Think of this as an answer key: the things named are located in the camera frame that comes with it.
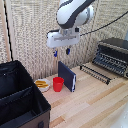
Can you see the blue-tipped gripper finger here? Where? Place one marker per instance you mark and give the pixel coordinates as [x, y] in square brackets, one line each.
[55, 53]
[68, 51]

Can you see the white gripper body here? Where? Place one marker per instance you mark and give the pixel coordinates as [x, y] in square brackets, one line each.
[61, 39]

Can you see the white bowl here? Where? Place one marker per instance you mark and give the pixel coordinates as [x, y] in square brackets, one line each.
[42, 85]

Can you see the dark blue flat box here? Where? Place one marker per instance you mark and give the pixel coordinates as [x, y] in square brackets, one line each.
[67, 76]

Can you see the beige woven folding screen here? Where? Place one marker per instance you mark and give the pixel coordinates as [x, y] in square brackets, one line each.
[33, 33]

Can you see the red plastic cup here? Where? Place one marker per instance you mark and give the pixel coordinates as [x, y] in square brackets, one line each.
[58, 84]

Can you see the yellow food pieces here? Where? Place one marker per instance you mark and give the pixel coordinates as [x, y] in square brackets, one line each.
[41, 83]

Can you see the black fabric storage box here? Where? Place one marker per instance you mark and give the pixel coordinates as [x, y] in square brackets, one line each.
[20, 96]

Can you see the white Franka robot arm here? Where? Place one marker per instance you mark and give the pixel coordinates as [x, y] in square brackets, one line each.
[71, 13]

